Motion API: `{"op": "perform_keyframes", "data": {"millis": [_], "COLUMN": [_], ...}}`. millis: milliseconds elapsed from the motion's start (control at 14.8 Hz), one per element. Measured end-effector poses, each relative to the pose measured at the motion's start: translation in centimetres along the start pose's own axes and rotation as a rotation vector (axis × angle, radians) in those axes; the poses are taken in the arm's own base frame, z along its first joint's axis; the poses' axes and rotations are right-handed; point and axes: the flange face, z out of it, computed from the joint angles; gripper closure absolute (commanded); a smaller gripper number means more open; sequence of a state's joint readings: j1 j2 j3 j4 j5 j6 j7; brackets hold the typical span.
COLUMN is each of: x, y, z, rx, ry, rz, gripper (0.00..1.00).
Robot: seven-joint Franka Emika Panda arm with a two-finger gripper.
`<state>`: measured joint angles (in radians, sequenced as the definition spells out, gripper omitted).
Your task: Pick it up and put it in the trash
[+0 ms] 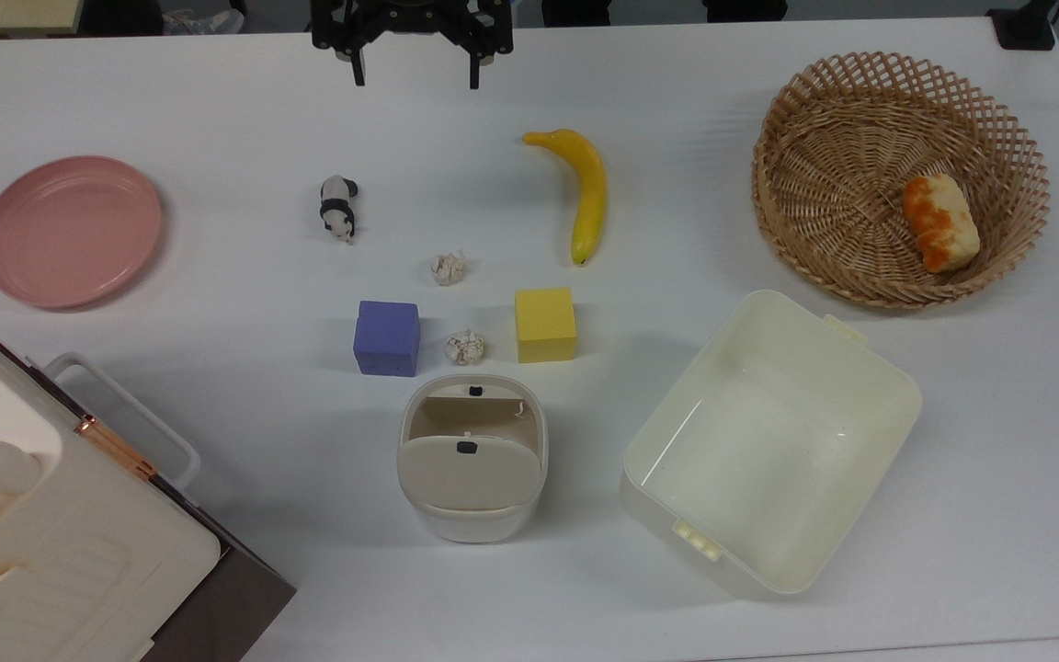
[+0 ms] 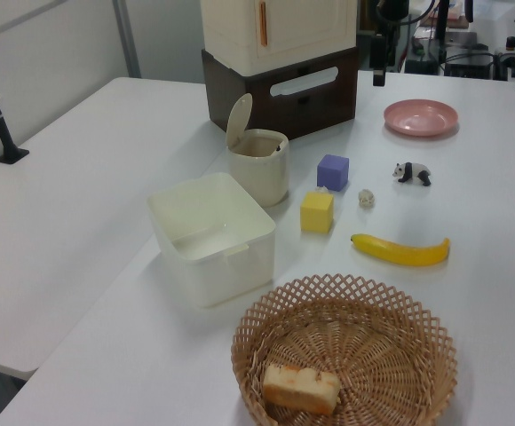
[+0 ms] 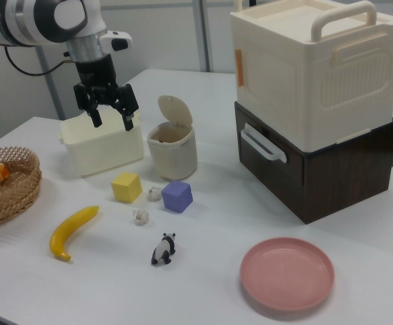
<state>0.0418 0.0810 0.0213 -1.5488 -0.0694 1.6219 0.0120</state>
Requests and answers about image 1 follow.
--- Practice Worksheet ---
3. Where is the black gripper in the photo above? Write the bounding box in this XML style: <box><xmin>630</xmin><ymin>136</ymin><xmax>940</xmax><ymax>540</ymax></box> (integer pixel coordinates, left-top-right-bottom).
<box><xmin>311</xmin><ymin>0</ymin><xmax>514</xmax><ymax>91</ymax></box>

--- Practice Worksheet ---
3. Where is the beige trash bin with lid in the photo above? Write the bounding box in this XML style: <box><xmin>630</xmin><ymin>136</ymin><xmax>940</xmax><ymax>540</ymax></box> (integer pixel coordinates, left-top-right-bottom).
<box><xmin>397</xmin><ymin>373</ymin><xmax>549</xmax><ymax>544</ymax></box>

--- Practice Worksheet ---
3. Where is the panda toy figure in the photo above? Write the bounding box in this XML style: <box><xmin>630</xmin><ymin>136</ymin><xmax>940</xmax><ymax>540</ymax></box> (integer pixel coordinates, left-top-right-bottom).
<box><xmin>319</xmin><ymin>175</ymin><xmax>359</xmax><ymax>244</ymax></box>

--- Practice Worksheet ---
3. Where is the yellow plastic banana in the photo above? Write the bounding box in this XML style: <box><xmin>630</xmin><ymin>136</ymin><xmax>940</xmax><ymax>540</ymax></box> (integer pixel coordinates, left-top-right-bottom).
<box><xmin>522</xmin><ymin>129</ymin><xmax>608</xmax><ymax>267</ymax></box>

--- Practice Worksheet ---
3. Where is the purple foam cube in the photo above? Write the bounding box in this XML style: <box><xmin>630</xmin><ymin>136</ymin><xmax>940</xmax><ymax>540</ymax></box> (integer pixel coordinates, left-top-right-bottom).
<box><xmin>353</xmin><ymin>301</ymin><xmax>421</xmax><ymax>378</ymax></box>

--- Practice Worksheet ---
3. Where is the yellow foam cube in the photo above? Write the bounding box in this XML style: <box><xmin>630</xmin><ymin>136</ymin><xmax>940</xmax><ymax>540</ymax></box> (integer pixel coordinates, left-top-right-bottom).
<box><xmin>515</xmin><ymin>287</ymin><xmax>578</xmax><ymax>364</ymax></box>

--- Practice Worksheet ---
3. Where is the black chair base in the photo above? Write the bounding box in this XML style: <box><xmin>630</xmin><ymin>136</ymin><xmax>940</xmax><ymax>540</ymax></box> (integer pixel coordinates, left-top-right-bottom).
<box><xmin>702</xmin><ymin>0</ymin><xmax>789</xmax><ymax>24</ymax></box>

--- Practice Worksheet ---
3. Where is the pink round plate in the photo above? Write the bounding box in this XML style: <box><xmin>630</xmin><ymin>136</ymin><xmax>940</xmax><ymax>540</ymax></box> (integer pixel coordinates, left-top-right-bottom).
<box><xmin>0</xmin><ymin>154</ymin><xmax>164</xmax><ymax>311</ymax></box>

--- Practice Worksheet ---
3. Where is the light wooden desk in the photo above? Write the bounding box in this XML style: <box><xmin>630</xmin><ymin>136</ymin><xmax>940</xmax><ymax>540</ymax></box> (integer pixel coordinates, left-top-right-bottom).
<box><xmin>0</xmin><ymin>0</ymin><xmax>82</xmax><ymax>38</ymax></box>

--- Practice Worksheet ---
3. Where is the woven wicker basket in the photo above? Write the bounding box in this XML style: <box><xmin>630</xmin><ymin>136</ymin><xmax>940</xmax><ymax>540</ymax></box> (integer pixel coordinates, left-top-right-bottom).
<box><xmin>751</xmin><ymin>51</ymin><xmax>1050</xmax><ymax>310</ymax></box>

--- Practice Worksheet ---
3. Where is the cream plastic storage box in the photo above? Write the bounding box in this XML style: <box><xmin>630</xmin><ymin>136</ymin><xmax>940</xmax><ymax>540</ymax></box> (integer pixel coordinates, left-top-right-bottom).
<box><xmin>621</xmin><ymin>290</ymin><xmax>923</xmax><ymax>602</ymax></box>

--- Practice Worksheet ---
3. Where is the orange crusted bread piece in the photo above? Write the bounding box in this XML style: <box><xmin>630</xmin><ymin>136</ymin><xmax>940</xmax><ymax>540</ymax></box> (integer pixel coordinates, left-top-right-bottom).
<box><xmin>902</xmin><ymin>174</ymin><xmax>982</xmax><ymax>274</ymax></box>

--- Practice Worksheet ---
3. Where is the dark brown crate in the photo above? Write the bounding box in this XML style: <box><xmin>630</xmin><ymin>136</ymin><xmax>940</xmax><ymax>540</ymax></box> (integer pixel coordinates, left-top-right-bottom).
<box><xmin>0</xmin><ymin>299</ymin><xmax>298</xmax><ymax>662</ymax></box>

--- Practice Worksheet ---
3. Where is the cream toy cabinet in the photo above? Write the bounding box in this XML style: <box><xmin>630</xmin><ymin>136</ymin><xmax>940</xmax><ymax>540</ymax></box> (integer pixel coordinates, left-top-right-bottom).
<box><xmin>0</xmin><ymin>303</ymin><xmax>222</xmax><ymax>662</ymax></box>

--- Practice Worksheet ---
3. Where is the black stand base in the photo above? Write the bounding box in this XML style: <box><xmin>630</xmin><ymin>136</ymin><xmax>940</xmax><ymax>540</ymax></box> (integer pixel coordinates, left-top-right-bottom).
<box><xmin>987</xmin><ymin>0</ymin><xmax>1059</xmax><ymax>51</ymax></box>

